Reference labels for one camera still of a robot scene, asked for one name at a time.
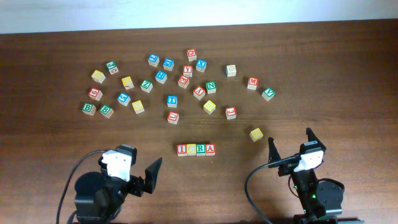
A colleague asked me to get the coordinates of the red letter A block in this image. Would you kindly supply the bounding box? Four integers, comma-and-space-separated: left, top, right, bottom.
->
205, 144, 216, 156

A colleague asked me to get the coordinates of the green letter b block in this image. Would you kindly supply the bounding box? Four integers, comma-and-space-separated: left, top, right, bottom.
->
99, 105, 114, 118
81, 103, 96, 116

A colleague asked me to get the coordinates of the blue block top left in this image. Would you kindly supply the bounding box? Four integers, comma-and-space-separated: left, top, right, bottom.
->
147, 54, 160, 67

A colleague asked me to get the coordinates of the red letter Q block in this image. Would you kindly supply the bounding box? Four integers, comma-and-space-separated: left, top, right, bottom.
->
187, 49, 197, 62

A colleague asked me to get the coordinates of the red letter I block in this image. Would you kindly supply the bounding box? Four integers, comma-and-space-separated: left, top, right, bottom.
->
177, 144, 187, 156

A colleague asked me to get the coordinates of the green letter N block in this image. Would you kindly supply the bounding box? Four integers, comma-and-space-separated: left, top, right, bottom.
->
206, 82, 217, 94

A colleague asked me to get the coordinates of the blue letter H block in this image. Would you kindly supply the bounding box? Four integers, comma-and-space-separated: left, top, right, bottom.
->
155, 71, 167, 84

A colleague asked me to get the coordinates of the red number 3 block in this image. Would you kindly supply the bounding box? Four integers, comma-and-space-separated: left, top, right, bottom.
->
225, 107, 237, 119

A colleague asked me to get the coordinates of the red letter y block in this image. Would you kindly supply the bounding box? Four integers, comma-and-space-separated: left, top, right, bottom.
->
193, 86, 206, 100
183, 65, 193, 77

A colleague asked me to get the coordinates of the red letter Y block upper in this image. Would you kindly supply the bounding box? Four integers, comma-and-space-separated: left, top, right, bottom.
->
183, 65, 193, 77

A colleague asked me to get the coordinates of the green letter B block right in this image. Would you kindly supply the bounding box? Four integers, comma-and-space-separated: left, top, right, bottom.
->
99, 105, 114, 118

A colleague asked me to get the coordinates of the red letter M block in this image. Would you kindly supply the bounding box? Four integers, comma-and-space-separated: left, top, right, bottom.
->
247, 77, 259, 90

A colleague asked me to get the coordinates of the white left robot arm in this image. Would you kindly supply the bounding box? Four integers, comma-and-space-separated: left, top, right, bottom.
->
75, 144, 162, 223

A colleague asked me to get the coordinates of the blue letter T block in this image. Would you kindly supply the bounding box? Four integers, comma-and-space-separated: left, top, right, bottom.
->
167, 95, 178, 108

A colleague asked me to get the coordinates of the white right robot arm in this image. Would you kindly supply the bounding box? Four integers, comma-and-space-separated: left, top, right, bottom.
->
268, 128, 345, 224

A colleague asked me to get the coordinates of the yellow block centre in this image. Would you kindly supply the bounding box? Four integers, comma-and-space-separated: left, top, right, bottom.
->
203, 100, 216, 114

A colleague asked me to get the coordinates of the green letter R block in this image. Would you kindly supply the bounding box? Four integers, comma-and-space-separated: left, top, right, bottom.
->
196, 144, 206, 156

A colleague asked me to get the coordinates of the yellow block upper middle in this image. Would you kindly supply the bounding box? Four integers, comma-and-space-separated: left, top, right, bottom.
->
121, 76, 134, 90

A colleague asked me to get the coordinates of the yellow block far left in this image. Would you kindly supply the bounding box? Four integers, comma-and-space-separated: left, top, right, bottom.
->
91, 70, 106, 83

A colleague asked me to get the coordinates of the green letter B block left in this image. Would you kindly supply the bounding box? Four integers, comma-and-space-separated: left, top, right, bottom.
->
81, 103, 96, 116

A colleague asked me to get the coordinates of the red letter E block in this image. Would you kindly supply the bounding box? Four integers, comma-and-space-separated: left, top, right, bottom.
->
177, 75, 190, 89

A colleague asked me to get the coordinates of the blue letter X block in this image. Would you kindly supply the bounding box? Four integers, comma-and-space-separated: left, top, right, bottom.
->
196, 60, 207, 72

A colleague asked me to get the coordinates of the blue letter D block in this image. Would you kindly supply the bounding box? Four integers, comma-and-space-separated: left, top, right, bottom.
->
163, 58, 175, 71

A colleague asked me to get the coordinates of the yellow letter S block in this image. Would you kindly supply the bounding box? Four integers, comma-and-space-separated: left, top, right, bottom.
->
249, 128, 264, 142

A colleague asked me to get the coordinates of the red number 6 block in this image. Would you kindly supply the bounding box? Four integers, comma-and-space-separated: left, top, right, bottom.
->
88, 88, 103, 101

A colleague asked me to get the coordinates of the green letter J block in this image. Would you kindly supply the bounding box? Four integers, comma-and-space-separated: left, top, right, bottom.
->
106, 61, 119, 75

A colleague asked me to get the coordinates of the yellow block lower middle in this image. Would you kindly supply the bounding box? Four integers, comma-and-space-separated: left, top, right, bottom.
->
132, 100, 145, 114

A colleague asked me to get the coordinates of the green letter V block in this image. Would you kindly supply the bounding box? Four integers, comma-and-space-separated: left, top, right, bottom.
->
262, 88, 275, 101

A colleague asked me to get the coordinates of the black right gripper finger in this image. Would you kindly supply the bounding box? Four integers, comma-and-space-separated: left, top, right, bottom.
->
306, 128, 322, 144
268, 137, 281, 168

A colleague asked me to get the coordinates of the yellow letter C block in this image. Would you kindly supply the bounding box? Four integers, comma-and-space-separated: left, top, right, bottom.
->
187, 144, 197, 156

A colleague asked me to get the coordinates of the plain wooden block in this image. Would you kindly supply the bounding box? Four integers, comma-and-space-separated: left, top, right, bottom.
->
226, 65, 237, 77

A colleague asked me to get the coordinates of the red letter U block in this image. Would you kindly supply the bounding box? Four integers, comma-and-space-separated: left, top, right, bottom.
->
167, 111, 179, 124

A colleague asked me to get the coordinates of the green letter Z block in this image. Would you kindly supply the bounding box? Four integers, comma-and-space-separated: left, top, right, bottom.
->
140, 80, 153, 93

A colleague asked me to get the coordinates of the blue number 5 block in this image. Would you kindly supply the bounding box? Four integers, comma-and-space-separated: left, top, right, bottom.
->
117, 93, 131, 106

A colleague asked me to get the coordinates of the red letter Y block lower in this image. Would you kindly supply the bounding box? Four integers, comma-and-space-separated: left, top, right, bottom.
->
193, 86, 206, 100

